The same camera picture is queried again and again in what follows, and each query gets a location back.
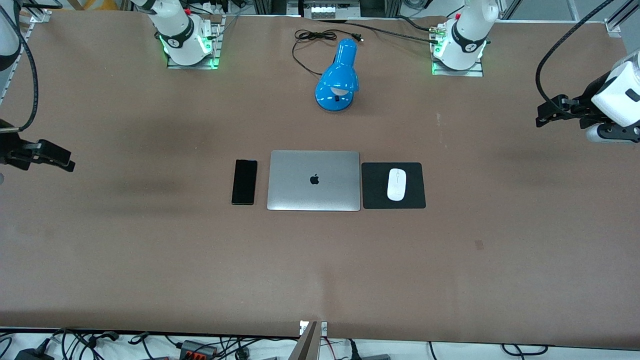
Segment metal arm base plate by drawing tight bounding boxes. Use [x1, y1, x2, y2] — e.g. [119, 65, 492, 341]
[431, 22, 485, 77]
[166, 15, 226, 70]

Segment white computer mouse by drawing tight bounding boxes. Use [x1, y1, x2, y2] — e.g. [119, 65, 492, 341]
[386, 168, 407, 202]

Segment thick black cable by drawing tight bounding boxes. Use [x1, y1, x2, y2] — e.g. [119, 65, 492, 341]
[320, 15, 441, 45]

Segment aluminium frame rail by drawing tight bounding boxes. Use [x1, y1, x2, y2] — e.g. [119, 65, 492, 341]
[0, 67, 21, 106]
[500, 0, 640, 38]

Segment blue desk lamp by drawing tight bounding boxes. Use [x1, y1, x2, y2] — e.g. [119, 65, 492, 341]
[314, 38, 360, 113]

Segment black mouse pad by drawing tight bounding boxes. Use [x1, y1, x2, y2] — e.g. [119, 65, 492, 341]
[361, 162, 427, 210]

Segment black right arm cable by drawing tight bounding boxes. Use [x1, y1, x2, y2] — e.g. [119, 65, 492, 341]
[0, 0, 39, 133]

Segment white power strip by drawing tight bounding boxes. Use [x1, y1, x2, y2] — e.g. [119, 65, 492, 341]
[310, 0, 361, 19]

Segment grey connector box orange clips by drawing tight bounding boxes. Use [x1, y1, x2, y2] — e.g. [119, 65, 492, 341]
[179, 340, 219, 360]

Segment black power adapter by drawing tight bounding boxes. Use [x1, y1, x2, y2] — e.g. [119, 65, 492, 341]
[14, 347, 55, 360]

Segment black smartphone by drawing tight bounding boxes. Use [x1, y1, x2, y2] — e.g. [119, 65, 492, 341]
[231, 159, 259, 206]

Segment silver laptop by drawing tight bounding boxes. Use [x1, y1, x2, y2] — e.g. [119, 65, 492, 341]
[266, 150, 361, 212]

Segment black lamp power cable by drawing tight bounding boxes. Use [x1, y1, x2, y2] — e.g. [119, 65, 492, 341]
[291, 29, 364, 77]

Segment wooden post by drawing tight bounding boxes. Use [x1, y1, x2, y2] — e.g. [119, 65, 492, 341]
[289, 321, 321, 360]

